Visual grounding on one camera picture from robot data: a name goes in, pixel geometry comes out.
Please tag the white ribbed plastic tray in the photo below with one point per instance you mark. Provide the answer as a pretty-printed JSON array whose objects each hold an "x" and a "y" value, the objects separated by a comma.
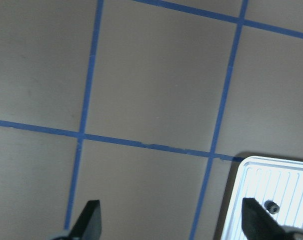
[{"x": 266, "y": 180}]

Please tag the small black bearing gear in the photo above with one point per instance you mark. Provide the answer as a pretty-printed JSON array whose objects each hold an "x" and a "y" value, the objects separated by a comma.
[{"x": 271, "y": 207}]

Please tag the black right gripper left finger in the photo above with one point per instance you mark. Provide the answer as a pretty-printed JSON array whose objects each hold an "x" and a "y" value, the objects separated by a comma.
[{"x": 89, "y": 223}]

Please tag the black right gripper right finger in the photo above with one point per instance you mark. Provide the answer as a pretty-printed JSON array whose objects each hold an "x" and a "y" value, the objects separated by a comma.
[{"x": 257, "y": 223}]

